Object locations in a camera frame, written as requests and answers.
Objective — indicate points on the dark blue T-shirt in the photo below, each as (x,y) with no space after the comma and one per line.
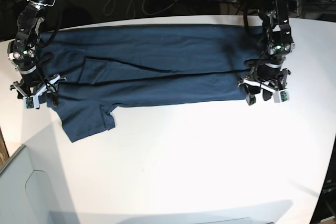
(133,66)

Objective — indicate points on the grey plastic bin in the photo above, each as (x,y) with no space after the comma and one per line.
(27,194)

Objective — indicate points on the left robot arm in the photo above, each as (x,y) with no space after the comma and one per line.
(276,36)

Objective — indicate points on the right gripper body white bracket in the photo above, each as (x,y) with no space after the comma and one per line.
(34,90)

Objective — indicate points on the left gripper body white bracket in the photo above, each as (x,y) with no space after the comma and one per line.
(269,76)

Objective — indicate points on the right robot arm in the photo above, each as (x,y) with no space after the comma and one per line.
(22,53)

